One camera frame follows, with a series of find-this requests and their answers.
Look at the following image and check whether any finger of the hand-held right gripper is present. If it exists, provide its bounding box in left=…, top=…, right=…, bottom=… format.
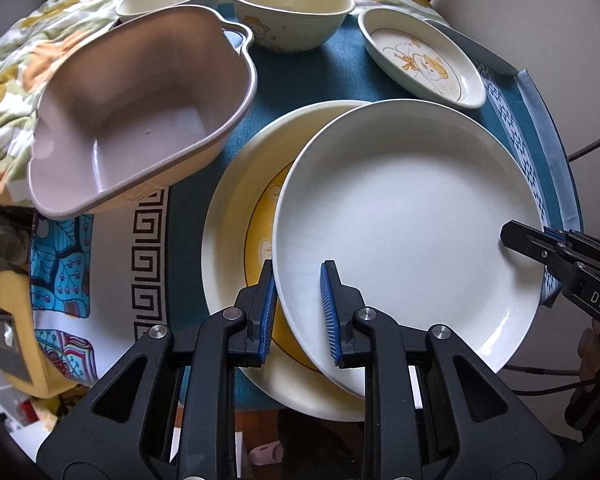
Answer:
left=550, top=229, right=600, bottom=287
left=500, top=220, right=570, bottom=270

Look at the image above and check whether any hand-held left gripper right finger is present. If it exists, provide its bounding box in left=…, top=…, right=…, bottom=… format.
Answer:
left=320, top=260, right=565, bottom=480

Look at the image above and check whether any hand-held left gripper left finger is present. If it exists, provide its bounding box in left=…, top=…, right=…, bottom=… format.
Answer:
left=36, top=259, right=280, bottom=480

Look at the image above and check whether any cream plate with yellow centre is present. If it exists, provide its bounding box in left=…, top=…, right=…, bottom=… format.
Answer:
left=201, top=101, right=376, bottom=422

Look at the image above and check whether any plain white plate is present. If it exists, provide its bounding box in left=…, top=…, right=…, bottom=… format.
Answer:
left=271, top=98, right=551, bottom=392

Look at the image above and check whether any small plate with cartoon print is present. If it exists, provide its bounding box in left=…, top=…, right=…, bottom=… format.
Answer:
left=357, top=8, right=487, bottom=109

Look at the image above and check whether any pink square bowl with handles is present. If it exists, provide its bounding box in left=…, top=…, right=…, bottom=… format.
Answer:
left=27, top=5, right=258, bottom=220

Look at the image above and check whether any cream bowl with cartoon print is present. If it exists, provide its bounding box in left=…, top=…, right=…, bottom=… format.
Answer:
left=227, top=0, right=356, bottom=53

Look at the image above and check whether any person's right hand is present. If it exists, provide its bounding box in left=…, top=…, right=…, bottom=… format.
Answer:
left=578, top=327, right=600, bottom=382

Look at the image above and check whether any pink slipper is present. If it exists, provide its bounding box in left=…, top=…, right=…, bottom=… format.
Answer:
left=247, top=441, right=284, bottom=466

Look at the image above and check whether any colourful patterned cloth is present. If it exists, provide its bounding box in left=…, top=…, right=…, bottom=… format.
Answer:
left=30, top=187, right=173, bottom=392

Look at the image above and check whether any teal woven cloth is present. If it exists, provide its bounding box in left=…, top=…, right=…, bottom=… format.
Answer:
left=135, top=2, right=583, bottom=403

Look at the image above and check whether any yellow cloth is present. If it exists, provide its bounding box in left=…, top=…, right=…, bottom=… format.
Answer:
left=0, top=269, right=88, bottom=401

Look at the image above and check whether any floral quilt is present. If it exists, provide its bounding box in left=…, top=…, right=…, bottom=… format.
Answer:
left=0, top=0, right=431, bottom=207

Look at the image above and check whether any black cable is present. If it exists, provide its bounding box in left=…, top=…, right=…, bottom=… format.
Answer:
left=567, top=127, right=600, bottom=162

